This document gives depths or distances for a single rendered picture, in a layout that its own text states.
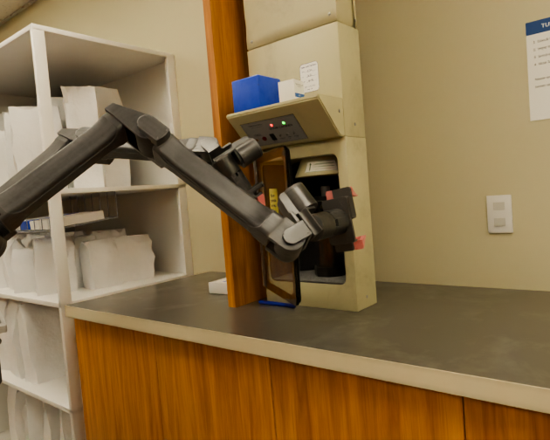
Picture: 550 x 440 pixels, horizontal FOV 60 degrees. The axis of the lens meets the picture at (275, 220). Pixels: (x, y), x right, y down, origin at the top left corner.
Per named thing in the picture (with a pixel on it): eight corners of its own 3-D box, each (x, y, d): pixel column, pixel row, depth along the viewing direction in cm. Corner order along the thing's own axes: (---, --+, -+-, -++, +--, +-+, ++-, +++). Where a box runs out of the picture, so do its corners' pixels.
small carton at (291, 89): (289, 106, 133) (287, 85, 132) (305, 103, 130) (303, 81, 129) (279, 105, 128) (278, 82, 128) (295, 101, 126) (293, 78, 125)
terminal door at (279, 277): (267, 286, 147) (257, 156, 145) (299, 306, 118) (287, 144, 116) (264, 287, 147) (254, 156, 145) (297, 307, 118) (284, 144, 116)
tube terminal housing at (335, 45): (312, 286, 168) (295, 65, 164) (398, 292, 148) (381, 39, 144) (266, 302, 149) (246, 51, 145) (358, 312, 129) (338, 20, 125)
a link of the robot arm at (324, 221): (308, 248, 97) (326, 231, 94) (289, 222, 100) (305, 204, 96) (326, 242, 103) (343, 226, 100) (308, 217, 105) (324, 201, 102)
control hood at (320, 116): (254, 150, 147) (251, 118, 146) (346, 136, 126) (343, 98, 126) (228, 149, 138) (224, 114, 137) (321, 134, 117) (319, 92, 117)
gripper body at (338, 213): (350, 195, 105) (332, 198, 99) (359, 240, 105) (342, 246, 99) (325, 200, 109) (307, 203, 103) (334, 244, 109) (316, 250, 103)
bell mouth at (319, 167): (316, 177, 156) (315, 161, 156) (365, 172, 145) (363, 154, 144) (283, 179, 142) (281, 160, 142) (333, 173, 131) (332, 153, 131)
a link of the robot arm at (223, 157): (207, 162, 124) (211, 160, 119) (229, 149, 126) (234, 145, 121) (222, 185, 125) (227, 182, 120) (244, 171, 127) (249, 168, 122)
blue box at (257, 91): (257, 116, 144) (254, 85, 143) (283, 110, 138) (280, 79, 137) (233, 113, 136) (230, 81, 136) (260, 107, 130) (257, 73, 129)
